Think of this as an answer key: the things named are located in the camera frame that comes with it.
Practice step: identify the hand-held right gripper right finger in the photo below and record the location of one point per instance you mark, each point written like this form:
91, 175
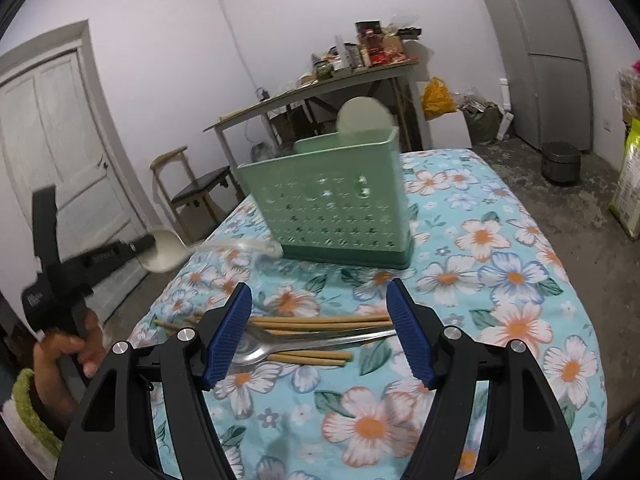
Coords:
410, 340

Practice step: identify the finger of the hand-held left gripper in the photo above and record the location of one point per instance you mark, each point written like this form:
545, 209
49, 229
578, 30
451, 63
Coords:
136, 247

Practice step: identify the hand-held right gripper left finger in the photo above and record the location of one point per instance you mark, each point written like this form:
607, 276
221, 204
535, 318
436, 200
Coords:
227, 340

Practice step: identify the metal spoon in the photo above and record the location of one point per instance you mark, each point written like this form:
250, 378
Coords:
250, 353

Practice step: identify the wooden spoon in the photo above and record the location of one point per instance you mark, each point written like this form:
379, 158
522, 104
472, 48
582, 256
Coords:
165, 252

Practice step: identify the wooden chopstick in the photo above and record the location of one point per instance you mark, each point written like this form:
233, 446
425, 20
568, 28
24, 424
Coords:
320, 319
310, 356
310, 363

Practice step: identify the green perforated utensil holder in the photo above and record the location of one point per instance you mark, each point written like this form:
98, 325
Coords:
330, 200

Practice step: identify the person's left forearm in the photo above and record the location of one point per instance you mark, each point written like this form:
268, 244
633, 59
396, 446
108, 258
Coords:
30, 415

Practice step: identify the person's left hand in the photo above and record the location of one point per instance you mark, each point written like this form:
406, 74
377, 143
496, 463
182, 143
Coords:
60, 370

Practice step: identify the wooden chair with dark seat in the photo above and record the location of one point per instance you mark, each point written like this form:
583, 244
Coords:
200, 192

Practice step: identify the white panelled door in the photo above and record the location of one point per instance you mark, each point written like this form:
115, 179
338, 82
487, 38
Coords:
65, 160

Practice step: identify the floral blue cloth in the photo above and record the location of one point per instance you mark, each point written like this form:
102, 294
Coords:
500, 260

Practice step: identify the black charger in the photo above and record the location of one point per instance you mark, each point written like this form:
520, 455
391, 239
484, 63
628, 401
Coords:
260, 93

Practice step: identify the white box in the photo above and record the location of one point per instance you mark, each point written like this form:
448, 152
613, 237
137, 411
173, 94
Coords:
447, 130

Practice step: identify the green bag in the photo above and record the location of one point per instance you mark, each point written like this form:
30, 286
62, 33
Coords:
482, 125

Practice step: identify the black pot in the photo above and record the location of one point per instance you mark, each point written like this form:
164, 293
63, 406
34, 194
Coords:
561, 164

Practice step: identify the white flat appliance part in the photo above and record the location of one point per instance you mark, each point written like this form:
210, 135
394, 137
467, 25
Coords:
505, 126

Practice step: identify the yellow plastic bag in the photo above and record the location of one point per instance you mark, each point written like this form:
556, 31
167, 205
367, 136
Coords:
439, 99

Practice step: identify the wooden side table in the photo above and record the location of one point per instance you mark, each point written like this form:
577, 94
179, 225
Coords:
320, 87

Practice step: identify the green jar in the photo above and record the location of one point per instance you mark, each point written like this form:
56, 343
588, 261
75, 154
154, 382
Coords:
323, 68

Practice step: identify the yellow-green rice bag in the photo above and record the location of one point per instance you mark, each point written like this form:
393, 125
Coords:
629, 180

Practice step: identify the pile of food packages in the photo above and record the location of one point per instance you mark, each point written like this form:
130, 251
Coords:
385, 45

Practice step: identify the red bottle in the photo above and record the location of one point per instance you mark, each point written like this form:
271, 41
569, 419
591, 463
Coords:
370, 46

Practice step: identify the grey refrigerator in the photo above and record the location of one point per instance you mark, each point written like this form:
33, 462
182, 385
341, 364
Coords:
540, 50

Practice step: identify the pink plastic bag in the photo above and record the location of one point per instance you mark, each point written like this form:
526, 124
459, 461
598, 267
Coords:
636, 66

